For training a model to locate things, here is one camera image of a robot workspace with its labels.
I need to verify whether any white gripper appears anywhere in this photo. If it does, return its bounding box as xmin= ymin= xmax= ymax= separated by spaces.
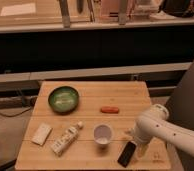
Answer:
xmin=130 ymin=125 xmax=153 ymax=158

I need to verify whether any black rectangular eraser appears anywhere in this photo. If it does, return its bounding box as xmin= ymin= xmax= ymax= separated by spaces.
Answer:
xmin=117 ymin=142 xmax=136 ymax=167

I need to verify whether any dark robot base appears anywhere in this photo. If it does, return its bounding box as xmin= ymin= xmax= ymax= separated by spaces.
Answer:
xmin=164 ymin=47 xmax=194 ymax=171

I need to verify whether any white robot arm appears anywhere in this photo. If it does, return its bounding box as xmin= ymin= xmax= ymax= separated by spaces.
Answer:
xmin=130 ymin=104 xmax=194 ymax=157

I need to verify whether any white ceramic cup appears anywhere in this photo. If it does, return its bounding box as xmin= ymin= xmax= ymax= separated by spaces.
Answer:
xmin=93 ymin=124 xmax=113 ymax=148

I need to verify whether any green ceramic bowl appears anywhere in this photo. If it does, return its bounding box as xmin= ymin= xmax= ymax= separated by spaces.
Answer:
xmin=48 ymin=86 xmax=79 ymax=113

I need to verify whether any orange sausage-shaped object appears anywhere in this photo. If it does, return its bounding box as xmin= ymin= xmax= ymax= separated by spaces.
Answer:
xmin=100 ymin=106 xmax=119 ymax=114

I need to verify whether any white squeeze bottle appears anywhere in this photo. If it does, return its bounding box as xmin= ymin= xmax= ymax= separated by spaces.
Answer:
xmin=51 ymin=121 xmax=83 ymax=156

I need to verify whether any white flat packet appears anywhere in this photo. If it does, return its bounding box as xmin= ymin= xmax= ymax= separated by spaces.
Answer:
xmin=32 ymin=123 xmax=52 ymax=145

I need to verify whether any white paper sheet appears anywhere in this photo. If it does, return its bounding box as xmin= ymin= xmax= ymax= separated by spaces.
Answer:
xmin=0 ymin=3 xmax=36 ymax=16

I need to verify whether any black cable on floor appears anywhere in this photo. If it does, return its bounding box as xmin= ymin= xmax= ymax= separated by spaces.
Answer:
xmin=0 ymin=105 xmax=34 ymax=119

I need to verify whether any long shelf rail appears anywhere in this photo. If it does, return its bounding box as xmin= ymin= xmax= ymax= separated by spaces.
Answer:
xmin=0 ymin=62 xmax=191 ymax=83

